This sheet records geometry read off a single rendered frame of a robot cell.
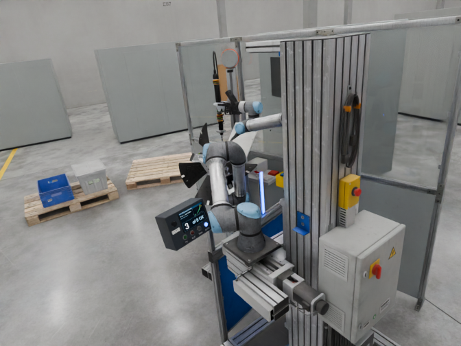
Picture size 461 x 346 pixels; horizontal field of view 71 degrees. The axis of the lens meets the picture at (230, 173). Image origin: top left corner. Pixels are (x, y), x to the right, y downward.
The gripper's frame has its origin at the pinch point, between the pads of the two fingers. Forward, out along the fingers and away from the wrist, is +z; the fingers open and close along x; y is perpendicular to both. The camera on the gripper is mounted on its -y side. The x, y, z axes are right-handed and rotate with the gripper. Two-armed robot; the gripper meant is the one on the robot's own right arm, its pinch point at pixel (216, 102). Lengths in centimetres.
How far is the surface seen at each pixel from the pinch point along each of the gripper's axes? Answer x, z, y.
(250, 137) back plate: 36, -4, 36
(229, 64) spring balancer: 62, 27, -20
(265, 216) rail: -8, -39, 79
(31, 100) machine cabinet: 200, 695, 56
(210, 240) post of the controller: -60, -29, 70
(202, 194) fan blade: -21, 8, 65
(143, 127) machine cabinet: 307, 446, 134
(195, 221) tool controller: -73, -31, 48
